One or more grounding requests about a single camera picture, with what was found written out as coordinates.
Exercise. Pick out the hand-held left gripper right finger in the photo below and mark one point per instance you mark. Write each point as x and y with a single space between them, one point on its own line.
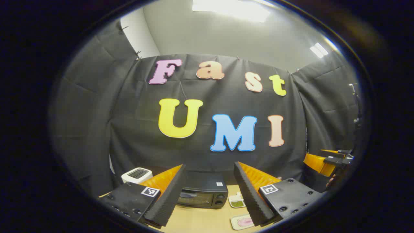
247 194

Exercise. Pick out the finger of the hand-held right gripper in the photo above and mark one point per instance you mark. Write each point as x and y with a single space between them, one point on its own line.
336 151
317 163

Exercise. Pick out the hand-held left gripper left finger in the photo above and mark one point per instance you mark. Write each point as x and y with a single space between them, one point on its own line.
171 194

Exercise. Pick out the pink round food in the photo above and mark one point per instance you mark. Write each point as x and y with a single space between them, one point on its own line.
245 222

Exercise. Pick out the white square plate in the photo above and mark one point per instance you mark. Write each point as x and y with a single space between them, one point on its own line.
235 223

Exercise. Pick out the black electric oven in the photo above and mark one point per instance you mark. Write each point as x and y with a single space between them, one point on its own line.
203 191

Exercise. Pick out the white sectioned dish with beans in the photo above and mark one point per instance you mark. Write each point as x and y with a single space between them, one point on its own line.
237 202

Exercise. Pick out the white toaster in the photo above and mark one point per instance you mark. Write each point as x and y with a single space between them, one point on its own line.
137 174

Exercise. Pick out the metal stand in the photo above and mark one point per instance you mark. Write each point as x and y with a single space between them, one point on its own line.
355 103

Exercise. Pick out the small ceiling light panel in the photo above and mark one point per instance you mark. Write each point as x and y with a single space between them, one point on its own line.
318 50

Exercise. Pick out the black backdrop cloth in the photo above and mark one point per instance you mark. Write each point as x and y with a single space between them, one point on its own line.
207 97

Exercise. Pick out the large ceiling light panel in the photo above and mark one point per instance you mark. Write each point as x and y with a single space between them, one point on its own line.
229 8

